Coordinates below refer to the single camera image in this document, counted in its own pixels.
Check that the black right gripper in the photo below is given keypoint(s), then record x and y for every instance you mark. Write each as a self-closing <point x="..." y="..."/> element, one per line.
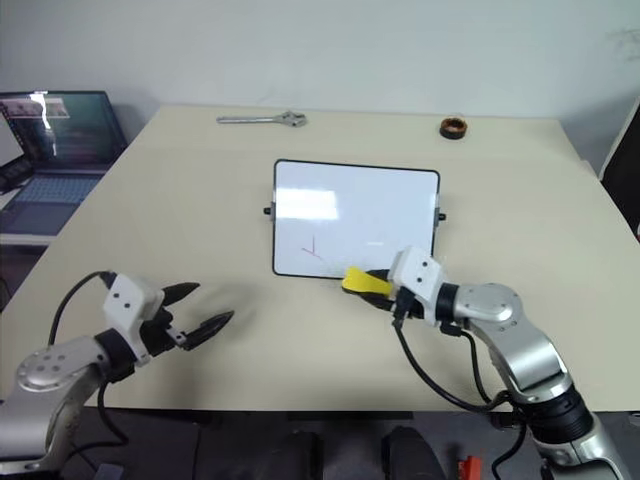
<point x="406" y="303"/>

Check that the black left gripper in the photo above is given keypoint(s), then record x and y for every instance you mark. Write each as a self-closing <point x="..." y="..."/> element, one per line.
<point x="157" y="335"/>

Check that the yellow whiteboard eraser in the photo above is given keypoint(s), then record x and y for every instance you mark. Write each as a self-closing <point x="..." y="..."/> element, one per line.
<point x="360" y="282"/>

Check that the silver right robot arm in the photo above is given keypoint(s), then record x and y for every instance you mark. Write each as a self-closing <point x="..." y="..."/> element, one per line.
<point x="525" y="345"/>

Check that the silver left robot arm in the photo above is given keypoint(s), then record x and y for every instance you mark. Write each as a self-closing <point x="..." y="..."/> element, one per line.
<point x="46" y="369"/>

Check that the black-framed small whiteboard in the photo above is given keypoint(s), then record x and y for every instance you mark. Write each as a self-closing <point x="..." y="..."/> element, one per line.
<point x="350" y="210"/>

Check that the dark rounded shape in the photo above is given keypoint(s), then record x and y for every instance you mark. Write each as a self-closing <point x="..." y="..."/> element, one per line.
<point x="406" y="452"/>

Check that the silver adjustable wrench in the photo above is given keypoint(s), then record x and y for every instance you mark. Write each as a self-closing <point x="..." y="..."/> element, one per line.
<point x="250" y="119"/>

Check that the small red object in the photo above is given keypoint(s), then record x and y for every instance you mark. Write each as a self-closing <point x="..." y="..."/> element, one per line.
<point x="470" y="467"/>

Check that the open grey laptop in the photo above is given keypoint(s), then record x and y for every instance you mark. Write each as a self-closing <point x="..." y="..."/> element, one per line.
<point x="75" y="135"/>

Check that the small dark laptop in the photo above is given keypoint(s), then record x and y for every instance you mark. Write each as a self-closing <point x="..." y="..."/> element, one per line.
<point x="12" y="175"/>

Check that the black panel with white edge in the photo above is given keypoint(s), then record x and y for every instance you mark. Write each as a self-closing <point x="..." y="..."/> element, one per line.
<point x="625" y="165"/>

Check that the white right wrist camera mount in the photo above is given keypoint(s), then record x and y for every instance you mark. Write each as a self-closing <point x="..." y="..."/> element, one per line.
<point x="417" y="267"/>

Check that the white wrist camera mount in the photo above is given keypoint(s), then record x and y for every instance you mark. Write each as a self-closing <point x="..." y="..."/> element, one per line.
<point x="417" y="267"/>
<point x="131" y="300"/>

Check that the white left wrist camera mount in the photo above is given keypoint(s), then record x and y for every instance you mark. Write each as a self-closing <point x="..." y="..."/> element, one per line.
<point x="131" y="300"/>

